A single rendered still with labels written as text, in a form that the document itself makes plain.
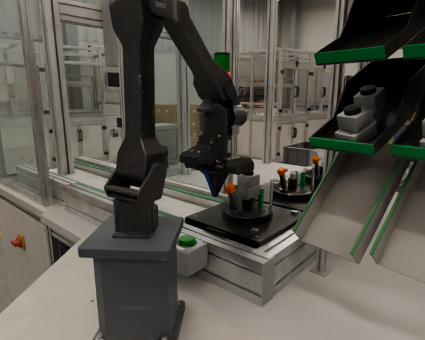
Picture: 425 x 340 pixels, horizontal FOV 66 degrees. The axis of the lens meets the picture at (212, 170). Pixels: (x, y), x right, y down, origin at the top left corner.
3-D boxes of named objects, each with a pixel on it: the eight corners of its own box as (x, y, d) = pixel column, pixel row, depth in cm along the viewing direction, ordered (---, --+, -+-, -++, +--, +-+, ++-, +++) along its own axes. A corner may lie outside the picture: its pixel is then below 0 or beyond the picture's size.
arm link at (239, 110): (224, 78, 68) (251, 79, 78) (193, 79, 73) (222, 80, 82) (224, 133, 71) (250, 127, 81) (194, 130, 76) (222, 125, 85)
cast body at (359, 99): (374, 127, 65) (370, 94, 61) (353, 126, 68) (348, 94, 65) (394, 108, 68) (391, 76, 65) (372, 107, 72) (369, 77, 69)
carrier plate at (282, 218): (259, 250, 74) (259, 241, 73) (185, 223, 89) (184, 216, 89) (307, 220, 91) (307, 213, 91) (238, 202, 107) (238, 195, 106)
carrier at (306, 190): (309, 218, 93) (312, 175, 90) (241, 201, 108) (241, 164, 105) (341, 199, 110) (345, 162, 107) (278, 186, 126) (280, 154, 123)
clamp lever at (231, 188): (236, 212, 84) (229, 188, 81) (230, 210, 86) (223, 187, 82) (244, 204, 86) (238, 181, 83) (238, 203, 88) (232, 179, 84)
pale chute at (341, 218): (359, 265, 60) (352, 254, 58) (300, 240, 70) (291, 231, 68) (417, 147, 68) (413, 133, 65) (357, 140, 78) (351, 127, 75)
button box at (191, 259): (187, 278, 72) (186, 251, 71) (130, 249, 85) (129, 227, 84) (208, 266, 77) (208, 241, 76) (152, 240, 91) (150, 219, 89)
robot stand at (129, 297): (86, 357, 55) (75, 248, 51) (117, 303, 70) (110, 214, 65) (172, 362, 54) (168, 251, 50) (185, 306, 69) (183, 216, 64)
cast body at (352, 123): (355, 150, 60) (350, 116, 57) (336, 146, 64) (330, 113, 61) (384, 129, 63) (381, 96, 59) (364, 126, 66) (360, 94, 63)
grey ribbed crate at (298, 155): (352, 184, 252) (355, 154, 247) (280, 172, 292) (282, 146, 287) (370, 175, 283) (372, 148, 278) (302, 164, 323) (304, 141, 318)
